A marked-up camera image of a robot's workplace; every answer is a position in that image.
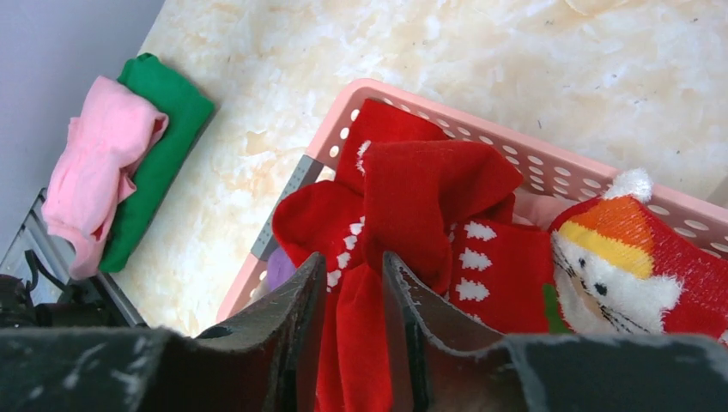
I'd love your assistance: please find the red santa sock front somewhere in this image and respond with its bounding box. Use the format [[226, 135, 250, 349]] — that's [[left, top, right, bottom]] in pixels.
[[334, 99, 448, 193]]

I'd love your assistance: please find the red santa face sock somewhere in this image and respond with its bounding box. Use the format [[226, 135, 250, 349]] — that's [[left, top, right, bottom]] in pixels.
[[549, 169, 727, 344]]

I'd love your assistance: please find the red patterned sock pair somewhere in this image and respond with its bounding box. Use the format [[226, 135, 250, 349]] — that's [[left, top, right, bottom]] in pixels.
[[447, 219, 554, 333]]

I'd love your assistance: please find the pink plastic basket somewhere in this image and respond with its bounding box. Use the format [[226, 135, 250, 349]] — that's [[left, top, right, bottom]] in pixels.
[[218, 80, 727, 333]]

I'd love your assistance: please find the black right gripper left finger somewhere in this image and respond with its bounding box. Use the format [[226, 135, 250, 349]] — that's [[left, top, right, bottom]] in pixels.
[[1, 252, 325, 411]]

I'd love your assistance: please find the plain red sock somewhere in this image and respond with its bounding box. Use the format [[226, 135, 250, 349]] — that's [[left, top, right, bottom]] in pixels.
[[272, 140, 522, 411]]

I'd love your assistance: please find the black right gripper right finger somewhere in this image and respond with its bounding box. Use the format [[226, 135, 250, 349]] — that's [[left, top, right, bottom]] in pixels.
[[382, 252, 727, 411]]

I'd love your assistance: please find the green cloth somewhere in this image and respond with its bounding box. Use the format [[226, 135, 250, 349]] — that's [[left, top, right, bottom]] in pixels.
[[99, 53, 215, 273]]

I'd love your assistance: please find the pink cloth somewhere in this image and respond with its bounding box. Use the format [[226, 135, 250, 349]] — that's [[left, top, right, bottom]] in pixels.
[[42, 76, 168, 280]]

